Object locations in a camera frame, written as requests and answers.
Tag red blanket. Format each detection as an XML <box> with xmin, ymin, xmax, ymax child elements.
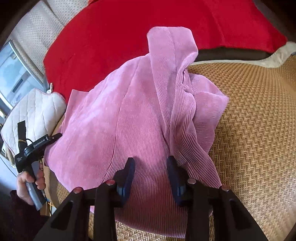
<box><xmin>44</xmin><ymin>1</ymin><xmax>287</xmax><ymax>99</ymax></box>

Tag beige dotted curtain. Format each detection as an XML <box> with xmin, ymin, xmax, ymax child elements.
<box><xmin>10</xmin><ymin>0</ymin><xmax>88</xmax><ymax>81</ymax></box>

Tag silver refrigerator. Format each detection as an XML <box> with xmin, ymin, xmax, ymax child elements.
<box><xmin>0</xmin><ymin>40</ymin><xmax>44</xmax><ymax>109</ymax></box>

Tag pink corduroy garment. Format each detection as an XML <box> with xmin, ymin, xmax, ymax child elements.
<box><xmin>45</xmin><ymin>27</ymin><xmax>229</xmax><ymax>238</ymax></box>

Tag white quilted cushion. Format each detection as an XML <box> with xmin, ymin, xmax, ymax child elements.
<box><xmin>1</xmin><ymin>88</ymin><xmax>66</xmax><ymax>165</ymax></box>

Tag woven bamboo mat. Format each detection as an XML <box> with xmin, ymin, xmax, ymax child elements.
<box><xmin>49</xmin><ymin>54</ymin><xmax>296</xmax><ymax>241</ymax></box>

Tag left hand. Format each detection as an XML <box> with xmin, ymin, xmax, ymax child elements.
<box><xmin>16</xmin><ymin>163</ymin><xmax>46</xmax><ymax>205</ymax></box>

